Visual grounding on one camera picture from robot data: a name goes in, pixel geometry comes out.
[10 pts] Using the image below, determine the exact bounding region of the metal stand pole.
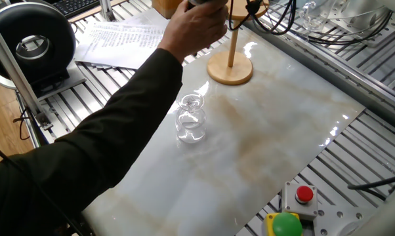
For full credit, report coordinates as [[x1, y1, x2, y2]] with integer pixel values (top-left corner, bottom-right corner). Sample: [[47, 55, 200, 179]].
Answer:
[[98, 0, 117, 23]]

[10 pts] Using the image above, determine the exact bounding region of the black wrist cable bundle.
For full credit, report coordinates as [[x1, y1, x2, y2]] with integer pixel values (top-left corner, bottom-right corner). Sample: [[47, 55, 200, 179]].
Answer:
[[228, 0, 297, 36]]

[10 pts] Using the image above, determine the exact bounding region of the person's right hand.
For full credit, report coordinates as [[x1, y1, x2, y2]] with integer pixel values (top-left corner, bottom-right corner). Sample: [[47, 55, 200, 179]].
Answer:
[[157, 0, 230, 63]]

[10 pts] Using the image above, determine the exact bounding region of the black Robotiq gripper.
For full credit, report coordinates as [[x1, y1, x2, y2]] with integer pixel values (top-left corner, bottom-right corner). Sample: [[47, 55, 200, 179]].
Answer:
[[187, 0, 230, 9]]

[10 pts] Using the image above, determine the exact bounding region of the black cable bundle on table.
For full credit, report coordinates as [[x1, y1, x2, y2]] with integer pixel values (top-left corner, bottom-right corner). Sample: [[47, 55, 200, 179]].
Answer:
[[307, 9, 394, 46]]

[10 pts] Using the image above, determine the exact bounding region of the black keyboard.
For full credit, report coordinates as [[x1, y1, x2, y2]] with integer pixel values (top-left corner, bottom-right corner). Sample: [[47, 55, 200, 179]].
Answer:
[[51, 0, 102, 19]]

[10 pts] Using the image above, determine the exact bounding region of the round wooden cup shelf stand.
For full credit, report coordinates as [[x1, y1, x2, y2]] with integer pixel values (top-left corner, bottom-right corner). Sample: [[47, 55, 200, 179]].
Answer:
[[206, 0, 270, 86]]

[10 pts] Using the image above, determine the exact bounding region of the spare clear glass cup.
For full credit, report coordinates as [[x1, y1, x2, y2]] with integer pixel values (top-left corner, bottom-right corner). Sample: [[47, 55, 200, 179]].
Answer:
[[298, 0, 328, 33]]

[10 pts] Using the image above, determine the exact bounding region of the wooden block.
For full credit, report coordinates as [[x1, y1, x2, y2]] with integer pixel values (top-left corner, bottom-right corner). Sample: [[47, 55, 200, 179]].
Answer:
[[151, 0, 185, 20]]

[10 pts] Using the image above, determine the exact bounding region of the clear stemmed glass cup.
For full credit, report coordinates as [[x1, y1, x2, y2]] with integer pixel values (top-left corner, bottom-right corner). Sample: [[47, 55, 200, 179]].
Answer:
[[175, 93, 207, 144]]

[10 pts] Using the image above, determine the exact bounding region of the aluminium frame post with bracket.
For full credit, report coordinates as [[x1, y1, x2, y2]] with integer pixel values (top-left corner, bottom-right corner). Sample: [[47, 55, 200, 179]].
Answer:
[[0, 12, 54, 131]]

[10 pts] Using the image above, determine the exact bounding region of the printed white paper sheet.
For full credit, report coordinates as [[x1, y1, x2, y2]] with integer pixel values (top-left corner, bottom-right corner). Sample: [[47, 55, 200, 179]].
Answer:
[[74, 20, 167, 70]]

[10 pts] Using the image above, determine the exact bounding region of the black cable by robot base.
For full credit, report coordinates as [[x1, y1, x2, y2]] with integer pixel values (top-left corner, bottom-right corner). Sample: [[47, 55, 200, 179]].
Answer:
[[347, 173, 395, 201]]

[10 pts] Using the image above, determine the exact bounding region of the thin black floor cable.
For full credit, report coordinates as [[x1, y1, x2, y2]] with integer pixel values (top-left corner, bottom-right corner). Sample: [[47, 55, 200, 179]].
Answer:
[[12, 107, 33, 141]]

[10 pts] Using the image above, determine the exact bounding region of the plain white paper sheet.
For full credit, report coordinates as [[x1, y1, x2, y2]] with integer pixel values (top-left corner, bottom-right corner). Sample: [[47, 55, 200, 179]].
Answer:
[[118, 8, 171, 30]]

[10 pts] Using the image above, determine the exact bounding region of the right forearm dark sleeve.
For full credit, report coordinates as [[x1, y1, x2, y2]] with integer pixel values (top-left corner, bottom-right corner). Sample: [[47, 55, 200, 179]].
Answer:
[[0, 48, 184, 236]]

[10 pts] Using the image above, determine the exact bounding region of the grey box red button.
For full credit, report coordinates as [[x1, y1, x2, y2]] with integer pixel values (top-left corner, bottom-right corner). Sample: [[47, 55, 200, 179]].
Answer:
[[281, 181, 319, 221]]

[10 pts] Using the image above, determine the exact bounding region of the white marble pattern board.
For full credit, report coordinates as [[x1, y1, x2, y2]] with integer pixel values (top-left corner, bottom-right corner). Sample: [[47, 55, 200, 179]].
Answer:
[[82, 28, 365, 236]]

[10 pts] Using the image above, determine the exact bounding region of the yellow box green button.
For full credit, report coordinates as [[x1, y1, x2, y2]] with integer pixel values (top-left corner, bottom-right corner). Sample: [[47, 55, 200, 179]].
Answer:
[[262, 212, 303, 236]]

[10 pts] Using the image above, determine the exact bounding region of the black round blower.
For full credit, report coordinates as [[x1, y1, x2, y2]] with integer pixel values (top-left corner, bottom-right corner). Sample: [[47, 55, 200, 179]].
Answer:
[[0, 2, 77, 90]]

